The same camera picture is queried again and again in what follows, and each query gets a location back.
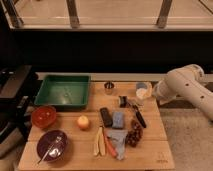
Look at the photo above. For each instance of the purple bowl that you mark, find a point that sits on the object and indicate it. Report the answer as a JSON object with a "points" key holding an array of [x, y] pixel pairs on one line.
{"points": [[58, 149]]}

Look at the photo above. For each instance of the green plastic tray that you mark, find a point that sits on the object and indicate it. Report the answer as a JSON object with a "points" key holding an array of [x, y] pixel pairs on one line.
{"points": [[64, 92]]}

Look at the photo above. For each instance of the metal spoon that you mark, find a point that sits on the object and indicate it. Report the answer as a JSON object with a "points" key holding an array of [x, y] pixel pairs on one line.
{"points": [[58, 139]]}

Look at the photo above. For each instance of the blue-grey cloth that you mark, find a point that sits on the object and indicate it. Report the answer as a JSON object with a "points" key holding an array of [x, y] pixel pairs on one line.
{"points": [[118, 137]]}

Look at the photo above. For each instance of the small metal cup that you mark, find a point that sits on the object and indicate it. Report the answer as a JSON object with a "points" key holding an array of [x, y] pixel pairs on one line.
{"points": [[109, 87]]}

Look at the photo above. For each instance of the wooden board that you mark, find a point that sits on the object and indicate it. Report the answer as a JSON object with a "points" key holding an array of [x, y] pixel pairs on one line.
{"points": [[86, 134]]}

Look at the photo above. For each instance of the pale yellow banana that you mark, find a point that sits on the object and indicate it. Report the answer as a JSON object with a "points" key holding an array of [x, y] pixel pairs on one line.
{"points": [[99, 143]]}

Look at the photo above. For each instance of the orange carrot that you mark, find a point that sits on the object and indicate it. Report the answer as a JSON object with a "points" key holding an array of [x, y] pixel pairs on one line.
{"points": [[109, 146]]}

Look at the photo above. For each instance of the dark grape bunch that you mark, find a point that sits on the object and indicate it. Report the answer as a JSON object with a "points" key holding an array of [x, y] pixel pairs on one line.
{"points": [[135, 134]]}

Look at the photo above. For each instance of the black side equipment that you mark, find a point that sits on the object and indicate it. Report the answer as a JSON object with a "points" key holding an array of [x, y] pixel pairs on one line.
{"points": [[17, 88]]}

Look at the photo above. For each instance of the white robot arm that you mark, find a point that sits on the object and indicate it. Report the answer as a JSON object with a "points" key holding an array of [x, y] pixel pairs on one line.
{"points": [[186, 82]]}

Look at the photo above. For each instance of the white plastic cup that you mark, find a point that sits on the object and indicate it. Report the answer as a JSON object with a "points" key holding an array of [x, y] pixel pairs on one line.
{"points": [[141, 90]]}

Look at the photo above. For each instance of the small black metal clip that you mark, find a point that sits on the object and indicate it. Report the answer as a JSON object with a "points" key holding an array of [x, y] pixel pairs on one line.
{"points": [[122, 101]]}

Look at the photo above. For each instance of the black eraser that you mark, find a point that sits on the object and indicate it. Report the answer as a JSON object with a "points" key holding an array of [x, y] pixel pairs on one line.
{"points": [[106, 117]]}

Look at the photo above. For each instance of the yellow apple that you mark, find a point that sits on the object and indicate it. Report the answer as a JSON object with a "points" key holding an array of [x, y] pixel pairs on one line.
{"points": [[83, 122]]}

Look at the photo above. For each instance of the black handled knife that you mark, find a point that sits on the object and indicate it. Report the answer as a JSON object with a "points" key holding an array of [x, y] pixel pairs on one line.
{"points": [[138, 115]]}

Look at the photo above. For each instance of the red bowl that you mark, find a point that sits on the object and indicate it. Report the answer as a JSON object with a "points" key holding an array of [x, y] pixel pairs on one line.
{"points": [[43, 116]]}

